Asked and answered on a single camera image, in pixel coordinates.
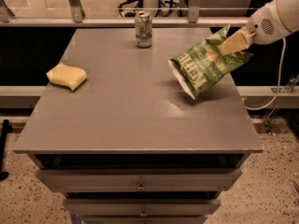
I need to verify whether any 7up soda can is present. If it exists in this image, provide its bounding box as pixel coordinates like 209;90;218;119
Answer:
135;10;152;48

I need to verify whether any metal lower drawer knob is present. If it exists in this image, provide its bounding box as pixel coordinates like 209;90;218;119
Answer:
139;211;148;217

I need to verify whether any metal upper drawer knob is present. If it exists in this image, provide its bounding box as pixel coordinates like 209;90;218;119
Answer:
136;184;146;192

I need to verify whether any black stand at left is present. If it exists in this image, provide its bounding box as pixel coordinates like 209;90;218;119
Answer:
0;119;12;181

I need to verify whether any yellow sponge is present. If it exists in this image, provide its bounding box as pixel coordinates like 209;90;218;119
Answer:
46;63;87;91

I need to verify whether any metal bracket on rail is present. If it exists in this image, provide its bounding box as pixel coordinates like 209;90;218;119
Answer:
262;75;299;135

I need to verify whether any green jalapeno chip bag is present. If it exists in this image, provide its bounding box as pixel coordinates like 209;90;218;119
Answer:
168;25;253;100

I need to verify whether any grey upper drawer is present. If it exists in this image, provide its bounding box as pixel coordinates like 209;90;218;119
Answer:
36;168;241;193

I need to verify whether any metal window railing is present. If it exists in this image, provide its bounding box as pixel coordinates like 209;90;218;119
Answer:
0;0;299;28

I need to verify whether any grey drawer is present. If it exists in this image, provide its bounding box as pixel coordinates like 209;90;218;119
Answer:
64;199;221;217
36;168;241;193

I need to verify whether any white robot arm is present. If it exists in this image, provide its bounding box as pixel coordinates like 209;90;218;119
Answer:
218;0;299;55

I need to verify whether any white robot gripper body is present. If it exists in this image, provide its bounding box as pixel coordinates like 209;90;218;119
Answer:
246;0;292;45

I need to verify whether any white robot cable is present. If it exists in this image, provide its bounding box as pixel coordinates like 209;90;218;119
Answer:
242;36;288;112

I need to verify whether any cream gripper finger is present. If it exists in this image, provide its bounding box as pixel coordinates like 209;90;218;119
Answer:
218;27;255;55

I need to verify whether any black office chair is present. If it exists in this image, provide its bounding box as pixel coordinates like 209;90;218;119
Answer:
118;0;179;17

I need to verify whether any grey lower drawer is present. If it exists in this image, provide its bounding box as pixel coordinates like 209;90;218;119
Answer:
64;199;221;217

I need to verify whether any metal drawer knob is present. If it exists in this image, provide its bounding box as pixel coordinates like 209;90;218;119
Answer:
136;184;146;192
139;211;148;217

